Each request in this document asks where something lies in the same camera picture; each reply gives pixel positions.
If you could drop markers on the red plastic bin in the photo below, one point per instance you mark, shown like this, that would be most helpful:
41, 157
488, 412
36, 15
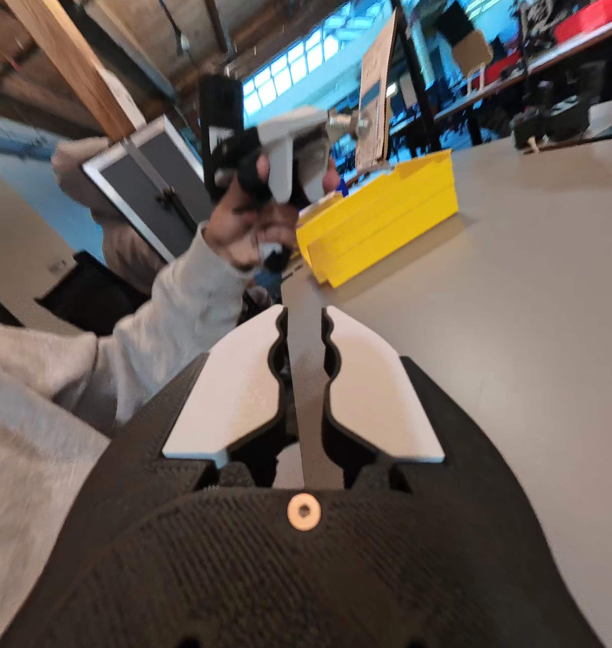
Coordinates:
589, 20
498, 68

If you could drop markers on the wooden post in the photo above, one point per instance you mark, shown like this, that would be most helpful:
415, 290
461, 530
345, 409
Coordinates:
68, 55

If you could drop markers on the person's left hand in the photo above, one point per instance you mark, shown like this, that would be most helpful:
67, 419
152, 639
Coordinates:
240, 233

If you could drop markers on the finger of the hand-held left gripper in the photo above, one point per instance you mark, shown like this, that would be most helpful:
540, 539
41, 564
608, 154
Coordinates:
295, 124

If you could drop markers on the grey desk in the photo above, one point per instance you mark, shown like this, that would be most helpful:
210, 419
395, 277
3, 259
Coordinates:
513, 314

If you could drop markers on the tan board stand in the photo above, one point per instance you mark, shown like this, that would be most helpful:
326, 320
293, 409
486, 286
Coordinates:
470, 53

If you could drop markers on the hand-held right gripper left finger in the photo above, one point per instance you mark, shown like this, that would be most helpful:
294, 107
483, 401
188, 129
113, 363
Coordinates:
235, 395

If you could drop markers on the person's grey sweatshirt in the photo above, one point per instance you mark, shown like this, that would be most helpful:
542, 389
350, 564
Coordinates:
22, 430

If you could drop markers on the black vertical pole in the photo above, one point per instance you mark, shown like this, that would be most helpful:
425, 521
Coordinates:
412, 66

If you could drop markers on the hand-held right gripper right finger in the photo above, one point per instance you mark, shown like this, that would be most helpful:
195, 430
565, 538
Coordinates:
382, 400

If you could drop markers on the black screen panel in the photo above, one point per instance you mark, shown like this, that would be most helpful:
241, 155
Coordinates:
452, 23

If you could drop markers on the yellow plastic bin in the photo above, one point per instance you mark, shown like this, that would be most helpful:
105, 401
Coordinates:
387, 228

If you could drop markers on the silver framed dark board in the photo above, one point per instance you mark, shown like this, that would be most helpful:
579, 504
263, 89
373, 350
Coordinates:
133, 187

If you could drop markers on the steel hex bolt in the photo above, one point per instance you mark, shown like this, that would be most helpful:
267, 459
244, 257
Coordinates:
344, 124

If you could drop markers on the brown document stand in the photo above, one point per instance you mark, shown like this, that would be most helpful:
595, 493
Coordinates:
376, 76

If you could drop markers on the black fabric object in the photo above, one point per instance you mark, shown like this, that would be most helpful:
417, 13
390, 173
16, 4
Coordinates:
93, 293

